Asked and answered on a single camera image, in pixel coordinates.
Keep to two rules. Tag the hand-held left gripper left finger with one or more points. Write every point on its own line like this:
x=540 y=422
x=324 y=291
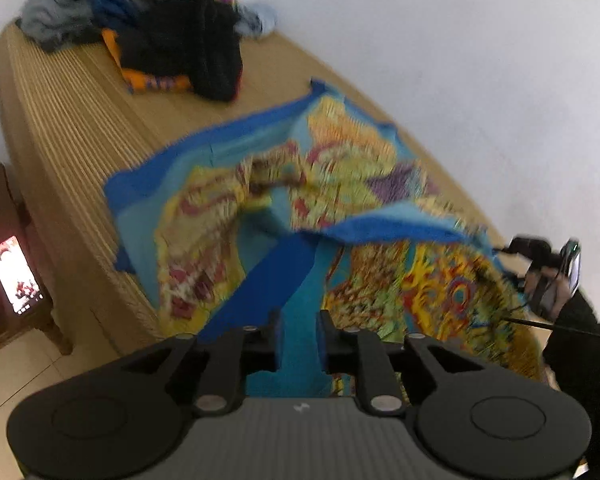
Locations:
x=276 y=340

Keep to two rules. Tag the wooden side table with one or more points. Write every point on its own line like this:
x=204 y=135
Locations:
x=0 y=195

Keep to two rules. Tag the colourful patterned cloth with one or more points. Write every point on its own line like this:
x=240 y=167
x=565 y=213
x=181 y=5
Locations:
x=220 y=200

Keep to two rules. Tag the orange printed garment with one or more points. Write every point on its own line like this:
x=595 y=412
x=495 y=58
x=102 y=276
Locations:
x=145 y=80

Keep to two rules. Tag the smartphone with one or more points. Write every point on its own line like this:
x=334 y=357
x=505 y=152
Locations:
x=15 y=275

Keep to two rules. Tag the bamboo mat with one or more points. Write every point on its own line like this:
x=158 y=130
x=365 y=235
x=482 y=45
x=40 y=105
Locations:
x=70 y=120

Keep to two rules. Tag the person's right forearm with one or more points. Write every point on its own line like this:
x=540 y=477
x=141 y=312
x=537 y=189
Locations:
x=585 y=360

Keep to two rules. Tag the grey garment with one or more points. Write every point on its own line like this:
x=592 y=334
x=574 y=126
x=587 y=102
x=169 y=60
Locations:
x=55 y=15

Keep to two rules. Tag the light blue garment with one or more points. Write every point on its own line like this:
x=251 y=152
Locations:
x=260 y=20

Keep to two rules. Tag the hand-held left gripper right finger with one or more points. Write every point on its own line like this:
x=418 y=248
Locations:
x=323 y=340

